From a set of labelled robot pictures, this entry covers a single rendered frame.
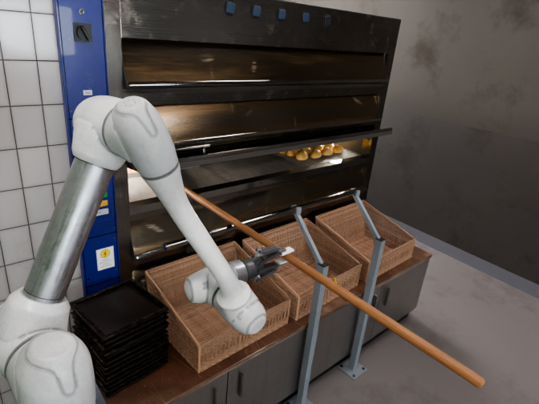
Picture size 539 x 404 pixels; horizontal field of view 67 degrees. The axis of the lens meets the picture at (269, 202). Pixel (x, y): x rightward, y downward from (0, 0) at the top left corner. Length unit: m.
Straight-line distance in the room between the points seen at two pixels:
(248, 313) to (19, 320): 0.57
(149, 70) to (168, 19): 0.21
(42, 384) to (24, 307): 0.22
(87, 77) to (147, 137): 0.76
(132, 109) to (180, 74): 0.93
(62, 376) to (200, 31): 1.42
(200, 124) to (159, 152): 1.01
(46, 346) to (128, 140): 0.50
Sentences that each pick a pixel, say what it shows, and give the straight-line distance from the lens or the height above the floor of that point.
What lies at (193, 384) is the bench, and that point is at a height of 0.58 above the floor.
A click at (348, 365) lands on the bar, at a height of 0.01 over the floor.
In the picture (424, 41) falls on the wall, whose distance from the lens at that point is 4.55.
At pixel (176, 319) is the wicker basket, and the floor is 0.74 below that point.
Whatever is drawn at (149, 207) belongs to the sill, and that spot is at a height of 1.16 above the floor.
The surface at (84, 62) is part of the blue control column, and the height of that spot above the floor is 1.80.
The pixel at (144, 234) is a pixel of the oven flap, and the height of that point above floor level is 1.02.
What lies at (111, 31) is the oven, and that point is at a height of 1.91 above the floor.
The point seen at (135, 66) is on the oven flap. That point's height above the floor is 1.78.
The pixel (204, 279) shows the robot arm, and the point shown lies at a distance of 1.30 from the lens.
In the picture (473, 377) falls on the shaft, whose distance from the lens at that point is 1.24.
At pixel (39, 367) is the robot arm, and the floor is 1.26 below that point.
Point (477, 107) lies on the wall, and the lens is 4.26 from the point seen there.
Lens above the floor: 1.97
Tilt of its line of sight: 23 degrees down
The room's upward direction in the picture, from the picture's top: 6 degrees clockwise
